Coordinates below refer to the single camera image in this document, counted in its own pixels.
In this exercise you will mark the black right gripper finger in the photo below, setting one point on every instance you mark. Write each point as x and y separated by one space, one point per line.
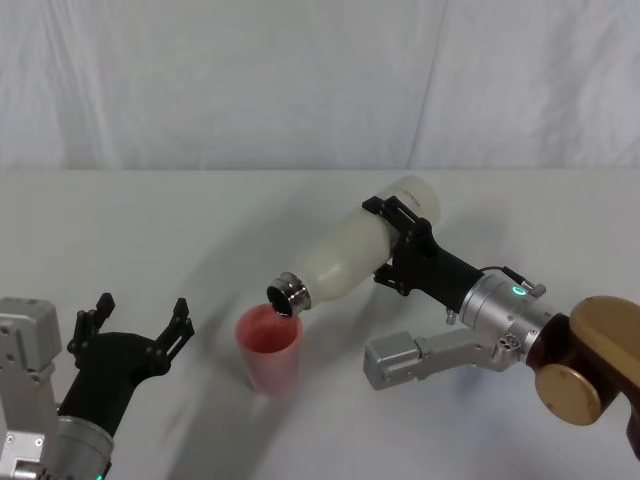
405 220
392 280

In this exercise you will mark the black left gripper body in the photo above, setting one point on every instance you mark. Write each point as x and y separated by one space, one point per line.
110 365

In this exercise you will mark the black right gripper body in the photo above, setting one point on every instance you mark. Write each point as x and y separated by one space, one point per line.
440 275

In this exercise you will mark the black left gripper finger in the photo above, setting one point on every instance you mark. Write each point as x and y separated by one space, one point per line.
175 330
85 330

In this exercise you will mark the cream vacuum bottle steel neck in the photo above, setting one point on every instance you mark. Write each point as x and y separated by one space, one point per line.
350 245

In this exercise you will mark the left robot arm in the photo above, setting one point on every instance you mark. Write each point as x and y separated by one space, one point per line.
25 350

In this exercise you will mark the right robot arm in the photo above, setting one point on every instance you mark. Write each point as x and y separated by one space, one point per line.
500 310

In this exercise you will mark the pink cup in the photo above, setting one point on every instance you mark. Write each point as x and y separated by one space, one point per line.
270 360

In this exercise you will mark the white table cloth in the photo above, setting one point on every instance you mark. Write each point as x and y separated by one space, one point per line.
150 225

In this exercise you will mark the white draped curtain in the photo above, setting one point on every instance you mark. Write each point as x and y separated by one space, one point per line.
300 80

